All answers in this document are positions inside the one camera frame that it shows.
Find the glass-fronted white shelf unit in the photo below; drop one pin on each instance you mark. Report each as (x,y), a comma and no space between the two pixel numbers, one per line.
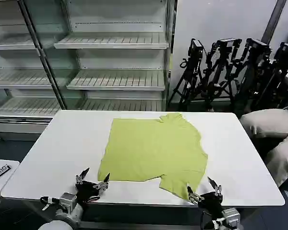
(16,72)

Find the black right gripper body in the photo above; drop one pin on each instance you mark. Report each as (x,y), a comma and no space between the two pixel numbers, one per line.
(212,202)

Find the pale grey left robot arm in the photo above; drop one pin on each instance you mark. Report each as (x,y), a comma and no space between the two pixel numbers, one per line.
(67,213)

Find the small white side table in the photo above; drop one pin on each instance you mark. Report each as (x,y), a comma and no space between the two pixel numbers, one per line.
(0,182)

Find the yellow-green t-shirt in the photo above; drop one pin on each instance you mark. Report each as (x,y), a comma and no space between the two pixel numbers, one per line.
(153,148)

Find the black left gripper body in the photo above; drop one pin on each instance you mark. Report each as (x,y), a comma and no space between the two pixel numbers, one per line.
(87,191)

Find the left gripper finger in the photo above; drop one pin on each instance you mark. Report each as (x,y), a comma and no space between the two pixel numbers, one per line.
(102,185)
(79,178)

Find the black camera tripod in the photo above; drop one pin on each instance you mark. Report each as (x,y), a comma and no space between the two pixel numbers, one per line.
(282,72)
(253,72)
(190,72)
(224,69)

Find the empty white display shelf unit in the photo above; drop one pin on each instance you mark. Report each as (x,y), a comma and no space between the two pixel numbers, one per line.
(115,60)

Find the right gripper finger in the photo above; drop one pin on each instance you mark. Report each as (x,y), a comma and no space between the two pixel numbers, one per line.
(218,190)
(195,198)

